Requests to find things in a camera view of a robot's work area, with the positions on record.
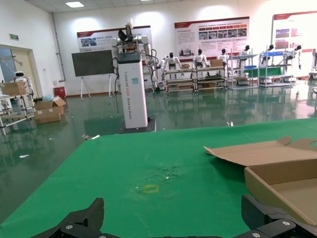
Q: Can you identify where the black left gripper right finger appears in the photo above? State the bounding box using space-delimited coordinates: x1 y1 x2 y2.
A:
232 194 317 238

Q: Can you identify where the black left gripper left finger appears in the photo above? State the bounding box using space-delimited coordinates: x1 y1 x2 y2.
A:
31 197 112 238

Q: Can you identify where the open brown cardboard box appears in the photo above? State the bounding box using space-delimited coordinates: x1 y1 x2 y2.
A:
203 135 317 226

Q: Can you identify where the open cardboard box with waste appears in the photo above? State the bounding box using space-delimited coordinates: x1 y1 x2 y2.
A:
34 95 67 116

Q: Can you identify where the red box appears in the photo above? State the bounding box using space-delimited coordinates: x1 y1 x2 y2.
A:
53 86 67 99

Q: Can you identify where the green table cloth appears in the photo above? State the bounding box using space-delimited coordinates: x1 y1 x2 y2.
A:
0 118 317 238

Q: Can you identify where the white pipe rack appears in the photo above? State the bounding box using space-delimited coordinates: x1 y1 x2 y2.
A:
0 93 36 130

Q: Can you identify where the grey metal shelf rack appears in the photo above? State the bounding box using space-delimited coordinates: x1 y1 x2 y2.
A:
228 53 259 90
258 49 293 88

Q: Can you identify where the small white service robot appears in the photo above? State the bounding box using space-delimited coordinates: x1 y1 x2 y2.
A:
12 71 33 86

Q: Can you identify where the dark display screen on stand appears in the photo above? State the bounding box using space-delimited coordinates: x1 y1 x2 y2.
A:
71 49 113 99

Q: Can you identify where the white humanoid robot black head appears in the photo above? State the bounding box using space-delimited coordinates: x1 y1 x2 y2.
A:
160 52 183 73
193 49 209 68
262 44 276 62
217 48 230 66
239 45 252 67
292 44 304 70

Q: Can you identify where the wide red white info poster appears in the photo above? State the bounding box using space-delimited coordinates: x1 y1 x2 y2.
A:
174 16 250 59

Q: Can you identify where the red white photo poster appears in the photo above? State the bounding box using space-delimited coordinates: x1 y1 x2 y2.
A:
271 11 317 54

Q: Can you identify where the pipe frame workbench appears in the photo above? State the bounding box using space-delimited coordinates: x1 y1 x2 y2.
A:
194 65 228 92
164 67 197 93

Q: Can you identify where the beige door with frame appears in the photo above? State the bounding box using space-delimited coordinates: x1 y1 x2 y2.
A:
0 44 38 100

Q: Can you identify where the grey wall pipe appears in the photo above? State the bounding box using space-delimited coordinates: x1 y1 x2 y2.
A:
52 11 66 83

